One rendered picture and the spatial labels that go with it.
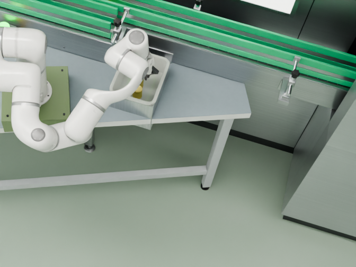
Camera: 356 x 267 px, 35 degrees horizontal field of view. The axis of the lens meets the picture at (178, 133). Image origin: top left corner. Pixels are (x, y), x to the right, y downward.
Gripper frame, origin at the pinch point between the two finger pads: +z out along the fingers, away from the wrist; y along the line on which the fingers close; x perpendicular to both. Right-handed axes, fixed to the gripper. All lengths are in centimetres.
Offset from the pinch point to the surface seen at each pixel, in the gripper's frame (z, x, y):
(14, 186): 56, 47, 44
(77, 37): 1.1, -6.2, 26.7
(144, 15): -4.9, -19.9, 4.7
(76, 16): -7.5, -10.4, 27.2
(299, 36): 8, -37, -53
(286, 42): -2, -28, -48
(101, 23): -8.0, -10.7, 17.6
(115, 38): -4.7, -7.8, 11.6
